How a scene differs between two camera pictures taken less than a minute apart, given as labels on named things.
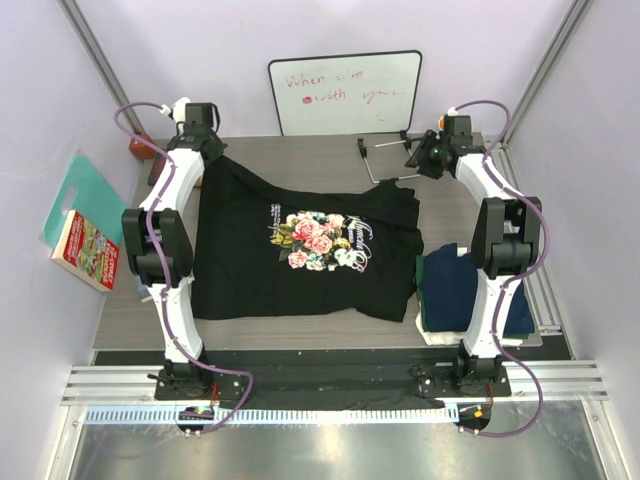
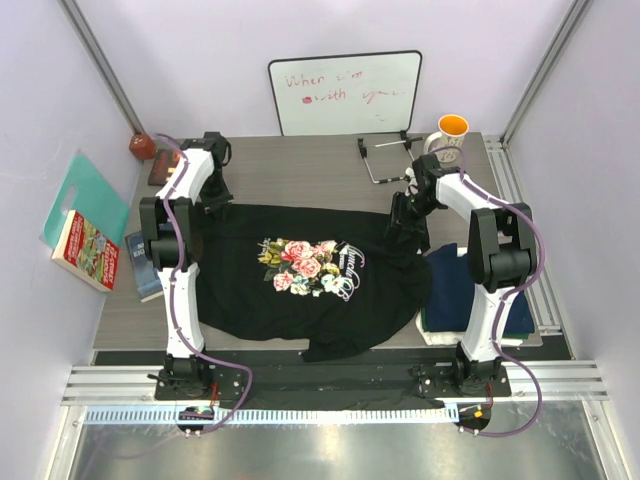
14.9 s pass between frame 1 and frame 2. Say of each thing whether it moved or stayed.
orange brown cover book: stayed
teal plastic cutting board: stayed
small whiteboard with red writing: stayed
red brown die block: stayed
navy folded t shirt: stayed
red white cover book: stayed
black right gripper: moved
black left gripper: moved
